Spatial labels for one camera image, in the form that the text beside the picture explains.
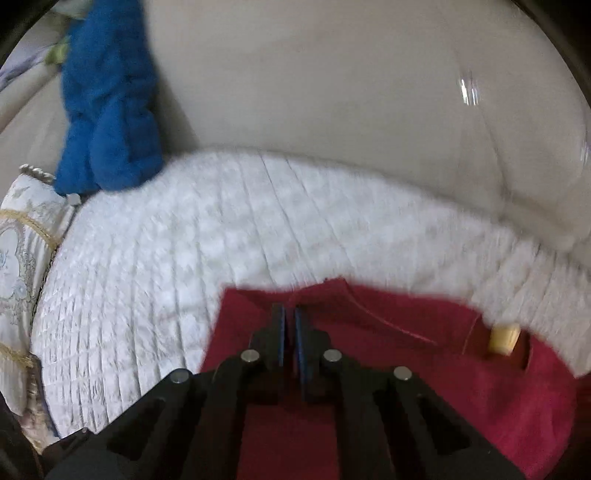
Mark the white quilted bedspread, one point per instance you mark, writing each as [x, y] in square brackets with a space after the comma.
[134, 289]

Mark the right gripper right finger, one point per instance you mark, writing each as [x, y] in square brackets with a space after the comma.
[390, 424]

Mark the green plush toy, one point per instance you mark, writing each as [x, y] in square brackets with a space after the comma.
[58, 53]

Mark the blue quilted cushion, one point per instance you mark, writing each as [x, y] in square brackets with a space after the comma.
[108, 86]

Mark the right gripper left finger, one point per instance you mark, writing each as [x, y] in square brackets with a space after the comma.
[189, 426]

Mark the red knit garment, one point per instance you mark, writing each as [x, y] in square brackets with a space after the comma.
[528, 404]

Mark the white gold embroidered pillow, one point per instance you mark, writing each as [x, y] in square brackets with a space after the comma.
[34, 221]

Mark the beige tufted headboard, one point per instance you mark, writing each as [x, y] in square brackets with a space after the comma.
[476, 100]

